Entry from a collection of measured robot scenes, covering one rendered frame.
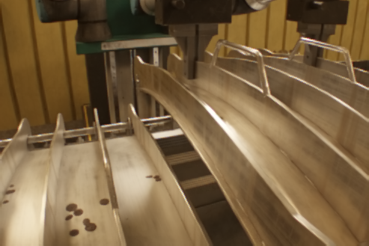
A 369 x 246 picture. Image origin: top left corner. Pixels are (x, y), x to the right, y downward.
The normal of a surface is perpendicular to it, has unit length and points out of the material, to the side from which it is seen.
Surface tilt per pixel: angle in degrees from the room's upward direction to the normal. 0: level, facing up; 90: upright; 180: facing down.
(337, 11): 90
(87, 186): 2
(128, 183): 2
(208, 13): 90
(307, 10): 90
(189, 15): 90
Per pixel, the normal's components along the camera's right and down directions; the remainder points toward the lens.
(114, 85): 0.38, 0.36
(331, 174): -0.94, 0.14
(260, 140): 0.04, -0.87
